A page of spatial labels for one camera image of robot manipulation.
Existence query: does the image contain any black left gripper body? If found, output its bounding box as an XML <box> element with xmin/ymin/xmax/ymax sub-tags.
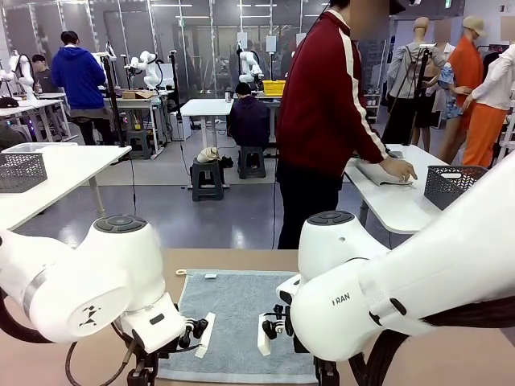
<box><xmin>132</xmin><ymin>342</ymin><xmax>162</xmax><ymax>372</ymax></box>

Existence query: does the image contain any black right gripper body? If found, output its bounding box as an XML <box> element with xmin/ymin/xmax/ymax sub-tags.
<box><xmin>313</xmin><ymin>355</ymin><xmax>341</xmax><ymax>373</ymax></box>

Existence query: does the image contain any grey-blue terry towel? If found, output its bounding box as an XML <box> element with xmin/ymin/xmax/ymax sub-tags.
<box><xmin>156</xmin><ymin>268</ymin><xmax>319</xmax><ymax>385</ymax></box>
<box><xmin>356</xmin><ymin>158</ymin><xmax>415</xmax><ymax>188</ymax></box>

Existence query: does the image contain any person's right forearm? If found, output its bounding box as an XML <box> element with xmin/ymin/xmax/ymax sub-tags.
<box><xmin>349</xmin><ymin>116</ymin><xmax>391</xmax><ymax>166</ymax></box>

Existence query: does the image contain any grey woven plastic basket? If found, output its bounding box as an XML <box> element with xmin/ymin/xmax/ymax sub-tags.
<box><xmin>424</xmin><ymin>164</ymin><xmax>490</xmax><ymax>212</ymax></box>
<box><xmin>0</xmin><ymin>152</ymin><xmax>48</xmax><ymax>193</ymax></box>

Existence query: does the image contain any yellow plastic basket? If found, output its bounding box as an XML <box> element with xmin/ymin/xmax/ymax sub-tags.
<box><xmin>262</xmin><ymin>80</ymin><xmax>287</xmax><ymax>96</ymax></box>

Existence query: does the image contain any person's right hand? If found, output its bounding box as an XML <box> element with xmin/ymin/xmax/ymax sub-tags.
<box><xmin>381</xmin><ymin>158</ymin><xmax>418</xmax><ymax>183</ymax></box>

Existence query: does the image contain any white side table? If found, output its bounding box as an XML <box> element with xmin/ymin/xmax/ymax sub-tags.
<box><xmin>0</xmin><ymin>143</ymin><xmax>134</xmax><ymax>232</ymax></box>
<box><xmin>344</xmin><ymin>143</ymin><xmax>458</xmax><ymax>235</ymax></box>

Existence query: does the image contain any dark grey plastic stool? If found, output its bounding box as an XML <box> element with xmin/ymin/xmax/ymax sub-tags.
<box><xmin>126</xmin><ymin>129</ymin><xmax>153</xmax><ymax>160</ymax></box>
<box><xmin>191</xmin><ymin>158</ymin><xmax>225</xmax><ymax>202</ymax></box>
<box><xmin>237</xmin><ymin>145</ymin><xmax>266</xmax><ymax>180</ymax></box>

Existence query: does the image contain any clear plastic bin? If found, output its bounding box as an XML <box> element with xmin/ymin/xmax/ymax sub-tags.
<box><xmin>1</xmin><ymin>142</ymin><xmax>80</xmax><ymax>154</ymax></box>

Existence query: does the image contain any white desk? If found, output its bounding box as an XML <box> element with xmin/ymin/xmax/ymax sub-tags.
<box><xmin>179</xmin><ymin>98</ymin><xmax>282</xmax><ymax>190</ymax></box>
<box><xmin>100</xmin><ymin>90</ymin><xmax>170</xmax><ymax>156</ymax></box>
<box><xmin>0</xmin><ymin>92</ymin><xmax>68</xmax><ymax>142</ymax></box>

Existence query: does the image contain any seated person in navy hoodie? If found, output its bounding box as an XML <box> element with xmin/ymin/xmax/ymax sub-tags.
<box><xmin>228</xmin><ymin>82</ymin><xmax>271</xmax><ymax>148</ymax></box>

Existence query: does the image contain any black tripod stand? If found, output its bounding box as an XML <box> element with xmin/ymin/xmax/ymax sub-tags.
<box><xmin>98</xmin><ymin>39</ymin><xmax>126</xmax><ymax>148</ymax></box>
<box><xmin>168</xmin><ymin>50</ymin><xmax>182</xmax><ymax>117</ymax></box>
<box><xmin>396</xmin><ymin>43</ymin><xmax>438</xmax><ymax>146</ymax></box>

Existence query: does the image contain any person in maroon jacket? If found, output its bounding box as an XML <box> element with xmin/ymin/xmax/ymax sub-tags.
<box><xmin>275</xmin><ymin>0</ymin><xmax>419</xmax><ymax>251</ymax></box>

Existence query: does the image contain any mannequin in orange trousers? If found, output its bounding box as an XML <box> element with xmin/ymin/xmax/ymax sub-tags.
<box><xmin>461</xmin><ymin>43</ymin><xmax>515</xmax><ymax>169</ymax></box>

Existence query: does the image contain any person in blue hoodie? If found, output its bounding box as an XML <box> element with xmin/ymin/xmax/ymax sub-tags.
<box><xmin>51</xmin><ymin>31</ymin><xmax>109</xmax><ymax>146</ymax></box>

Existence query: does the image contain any seated person in dark shirt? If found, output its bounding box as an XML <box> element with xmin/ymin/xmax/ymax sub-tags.
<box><xmin>31</xmin><ymin>54</ymin><xmax>61</xmax><ymax>94</ymax></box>

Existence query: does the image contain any mannequin in blue floral dress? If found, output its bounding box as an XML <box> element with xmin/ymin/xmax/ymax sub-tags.
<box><xmin>438</xmin><ymin>60</ymin><xmax>470</xmax><ymax>121</ymax></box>

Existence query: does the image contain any mannequin in grey hoodie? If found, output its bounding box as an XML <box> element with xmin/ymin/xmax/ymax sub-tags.
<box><xmin>386</xmin><ymin>16</ymin><xmax>447</xmax><ymax>148</ymax></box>

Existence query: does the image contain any mannequin in orange suit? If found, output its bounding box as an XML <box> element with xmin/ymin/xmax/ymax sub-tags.
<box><xmin>438</xmin><ymin>15</ymin><xmax>486</xmax><ymax>162</ymax></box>

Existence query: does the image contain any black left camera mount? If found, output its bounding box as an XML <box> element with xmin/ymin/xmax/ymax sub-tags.
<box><xmin>176</xmin><ymin>316</ymin><xmax>210</xmax><ymax>350</ymax></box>

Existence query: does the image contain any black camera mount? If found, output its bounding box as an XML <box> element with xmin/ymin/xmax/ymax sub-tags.
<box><xmin>261</xmin><ymin>304</ymin><xmax>293</xmax><ymax>343</ymax></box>
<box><xmin>176</xmin><ymin>316</ymin><xmax>210</xmax><ymax>350</ymax></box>

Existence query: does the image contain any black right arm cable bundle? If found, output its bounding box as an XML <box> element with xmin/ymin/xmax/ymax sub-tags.
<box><xmin>348</xmin><ymin>297</ymin><xmax>515</xmax><ymax>386</ymax></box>

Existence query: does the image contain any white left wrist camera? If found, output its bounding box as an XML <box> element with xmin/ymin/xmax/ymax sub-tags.
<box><xmin>194</xmin><ymin>311</ymin><xmax>216</xmax><ymax>359</ymax></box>

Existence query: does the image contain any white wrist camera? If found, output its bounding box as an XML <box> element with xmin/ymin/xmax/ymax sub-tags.
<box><xmin>194</xmin><ymin>311</ymin><xmax>216</xmax><ymax>359</ymax></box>
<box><xmin>257</xmin><ymin>313</ymin><xmax>279</xmax><ymax>357</ymax></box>

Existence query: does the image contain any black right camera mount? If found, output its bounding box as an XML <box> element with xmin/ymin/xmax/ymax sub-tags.
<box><xmin>261</xmin><ymin>304</ymin><xmax>293</xmax><ymax>343</ymax></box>

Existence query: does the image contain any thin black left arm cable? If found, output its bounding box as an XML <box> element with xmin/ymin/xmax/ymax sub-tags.
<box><xmin>65</xmin><ymin>321</ymin><xmax>138</xmax><ymax>386</ymax></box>

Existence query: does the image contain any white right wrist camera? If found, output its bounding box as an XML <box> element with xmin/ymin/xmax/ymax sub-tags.
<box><xmin>257</xmin><ymin>313</ymin><xmax>279</xmax><ymax>357</ymax></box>

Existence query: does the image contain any thick black left arm hose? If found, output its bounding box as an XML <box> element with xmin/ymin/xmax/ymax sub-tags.
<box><xmin>0</xmin><ymin>291</ymin><xmax>56</xmax><ymax>345</ymax></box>

